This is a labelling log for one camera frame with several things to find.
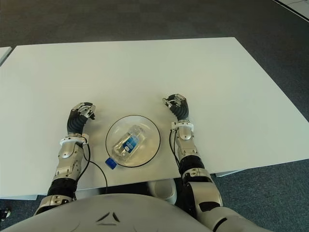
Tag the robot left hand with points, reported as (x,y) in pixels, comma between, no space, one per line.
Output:
(76,122)

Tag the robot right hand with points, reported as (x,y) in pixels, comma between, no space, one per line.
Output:
(181,108)

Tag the clear water bottle blue cap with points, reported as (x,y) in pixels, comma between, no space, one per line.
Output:
(128,142)

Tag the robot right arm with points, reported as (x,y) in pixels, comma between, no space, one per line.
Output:
(193,164)

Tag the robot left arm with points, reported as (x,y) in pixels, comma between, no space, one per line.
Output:
(68,157)

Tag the white plate black rim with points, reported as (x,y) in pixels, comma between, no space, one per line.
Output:
(149,149)

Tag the grey robot torso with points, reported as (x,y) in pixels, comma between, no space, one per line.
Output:
(106,215)

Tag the neighbouring white table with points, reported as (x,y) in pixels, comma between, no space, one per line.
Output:
(4,53)

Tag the black caster wheel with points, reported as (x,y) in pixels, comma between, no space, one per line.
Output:
(4,212)

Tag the white round pedestal base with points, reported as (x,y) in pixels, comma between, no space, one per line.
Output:
(164,191)

